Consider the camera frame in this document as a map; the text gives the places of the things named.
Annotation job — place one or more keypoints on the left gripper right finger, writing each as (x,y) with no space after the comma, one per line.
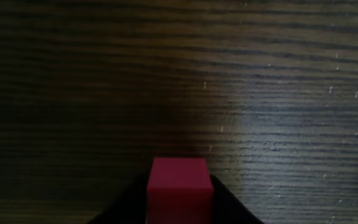
(228,208)

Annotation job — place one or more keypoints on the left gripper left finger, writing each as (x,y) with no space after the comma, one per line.
(129,205)

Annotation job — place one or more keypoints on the red cube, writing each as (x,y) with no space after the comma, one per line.
(179,189)

